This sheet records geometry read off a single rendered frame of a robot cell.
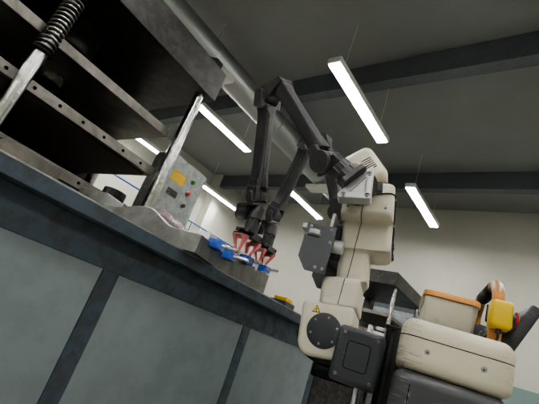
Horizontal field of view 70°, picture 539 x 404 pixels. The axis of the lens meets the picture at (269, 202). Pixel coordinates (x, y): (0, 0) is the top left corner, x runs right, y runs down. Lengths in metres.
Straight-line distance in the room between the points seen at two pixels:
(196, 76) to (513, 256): 6.85
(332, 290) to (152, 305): 0.54
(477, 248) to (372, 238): 6.98
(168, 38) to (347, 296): 1.56
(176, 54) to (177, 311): 1.40
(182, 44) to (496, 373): 1.95
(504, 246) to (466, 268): 0.76
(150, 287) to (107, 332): 0.16
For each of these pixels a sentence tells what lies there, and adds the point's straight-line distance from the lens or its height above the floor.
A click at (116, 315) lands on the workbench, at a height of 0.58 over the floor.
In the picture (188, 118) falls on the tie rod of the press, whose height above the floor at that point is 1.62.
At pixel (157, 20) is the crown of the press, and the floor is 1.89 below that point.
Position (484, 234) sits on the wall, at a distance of 8.33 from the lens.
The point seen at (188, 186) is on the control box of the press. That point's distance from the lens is 2.39.
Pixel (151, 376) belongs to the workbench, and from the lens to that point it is 1.26.
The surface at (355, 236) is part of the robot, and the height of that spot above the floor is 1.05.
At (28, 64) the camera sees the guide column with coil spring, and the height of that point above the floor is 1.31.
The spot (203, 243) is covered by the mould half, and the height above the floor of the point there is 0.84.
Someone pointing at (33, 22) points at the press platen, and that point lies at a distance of 1.99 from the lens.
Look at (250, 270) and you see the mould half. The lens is 1.50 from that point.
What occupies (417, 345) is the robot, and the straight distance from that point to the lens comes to 1.04.
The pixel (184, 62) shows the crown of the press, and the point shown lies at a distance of 2.23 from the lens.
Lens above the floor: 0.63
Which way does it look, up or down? 20 degrees up
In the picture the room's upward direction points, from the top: 20 degrees clockwise
